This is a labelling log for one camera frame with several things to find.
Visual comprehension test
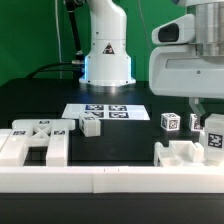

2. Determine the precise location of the black cable bundle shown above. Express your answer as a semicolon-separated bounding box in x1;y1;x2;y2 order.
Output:
24;0;88;80

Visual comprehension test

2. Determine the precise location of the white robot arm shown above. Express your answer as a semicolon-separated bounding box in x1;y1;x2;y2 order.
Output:
80;0;224;116

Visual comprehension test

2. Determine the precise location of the white chair seat part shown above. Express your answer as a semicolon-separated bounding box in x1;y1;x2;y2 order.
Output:
153;140;213;167

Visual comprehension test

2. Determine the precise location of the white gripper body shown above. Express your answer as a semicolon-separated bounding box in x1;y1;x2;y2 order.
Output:
149;45;224;98

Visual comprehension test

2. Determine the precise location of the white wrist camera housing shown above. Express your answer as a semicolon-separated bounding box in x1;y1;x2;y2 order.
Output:
151;14;196;45

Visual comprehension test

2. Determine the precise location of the white sheet with fiducial tags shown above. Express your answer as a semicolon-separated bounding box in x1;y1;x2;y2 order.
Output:
62;104;150;120

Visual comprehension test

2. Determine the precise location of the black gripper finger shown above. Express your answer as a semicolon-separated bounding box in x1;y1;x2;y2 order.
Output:
189;97;205;125

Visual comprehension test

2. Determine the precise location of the white chair back part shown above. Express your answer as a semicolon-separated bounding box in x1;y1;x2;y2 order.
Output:
0;119;75;167

